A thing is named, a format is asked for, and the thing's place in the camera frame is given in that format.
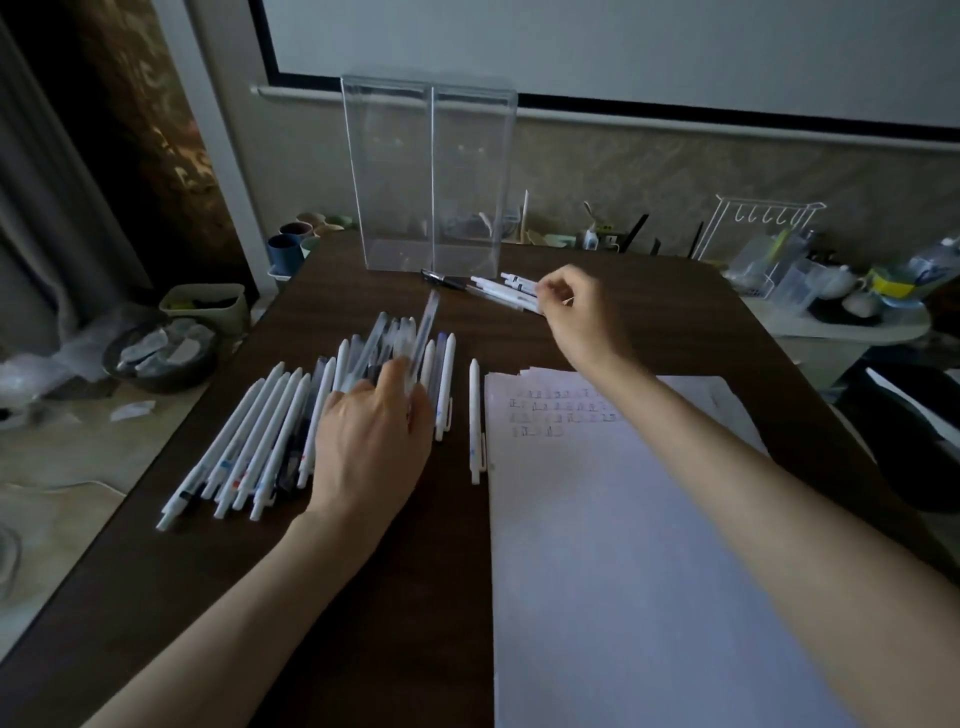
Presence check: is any person's left hand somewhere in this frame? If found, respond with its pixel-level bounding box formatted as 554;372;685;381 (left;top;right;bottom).
307;356;435;554

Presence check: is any person's right hand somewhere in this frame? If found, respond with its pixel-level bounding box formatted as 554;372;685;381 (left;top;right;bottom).
536;263;639;374

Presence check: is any stack of white paper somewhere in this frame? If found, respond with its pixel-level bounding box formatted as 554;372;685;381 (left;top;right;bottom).
483;365;860;728

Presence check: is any person's left forearm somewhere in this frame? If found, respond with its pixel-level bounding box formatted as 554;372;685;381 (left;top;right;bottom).
82;509;384;728

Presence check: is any person's right forearm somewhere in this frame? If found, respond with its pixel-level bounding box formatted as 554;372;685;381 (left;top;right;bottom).
588;352;960;728

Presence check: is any black router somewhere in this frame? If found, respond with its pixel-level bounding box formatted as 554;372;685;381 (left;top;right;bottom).
618;213;706;256

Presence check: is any beige plastic bin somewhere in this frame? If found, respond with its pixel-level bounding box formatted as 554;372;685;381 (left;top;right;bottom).
158;283;249;337

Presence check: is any clear plastic measuring jug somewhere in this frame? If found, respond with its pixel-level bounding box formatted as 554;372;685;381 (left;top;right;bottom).
772;258;819;316

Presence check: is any group of colourful cups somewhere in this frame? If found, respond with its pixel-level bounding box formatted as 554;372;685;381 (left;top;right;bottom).
266;212;354;280

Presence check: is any black round tray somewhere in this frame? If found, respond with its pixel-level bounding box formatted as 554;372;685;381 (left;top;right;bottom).
811;297;885;326

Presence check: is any white teapot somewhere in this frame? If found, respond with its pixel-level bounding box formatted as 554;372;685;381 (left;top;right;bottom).
813;266;860;301

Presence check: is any white projector screen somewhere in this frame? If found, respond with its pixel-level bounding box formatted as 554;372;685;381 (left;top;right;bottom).
247;0;960;144

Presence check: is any yellow green container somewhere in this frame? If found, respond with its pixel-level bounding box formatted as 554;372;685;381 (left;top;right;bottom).
869;269;918;299

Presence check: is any black bag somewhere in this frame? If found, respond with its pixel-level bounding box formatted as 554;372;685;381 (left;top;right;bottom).
836;367;960;515

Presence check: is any clear plastic bottle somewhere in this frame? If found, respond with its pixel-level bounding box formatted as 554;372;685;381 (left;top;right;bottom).
907;238;960;290

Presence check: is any white round fan base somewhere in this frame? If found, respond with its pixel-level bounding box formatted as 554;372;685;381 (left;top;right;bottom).
0;521;22;601

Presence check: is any grey curtain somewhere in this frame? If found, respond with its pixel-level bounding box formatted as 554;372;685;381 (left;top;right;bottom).
0;14;151;354

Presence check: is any white wire hook rack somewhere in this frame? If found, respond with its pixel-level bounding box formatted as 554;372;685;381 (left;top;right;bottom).
689;194;828;294

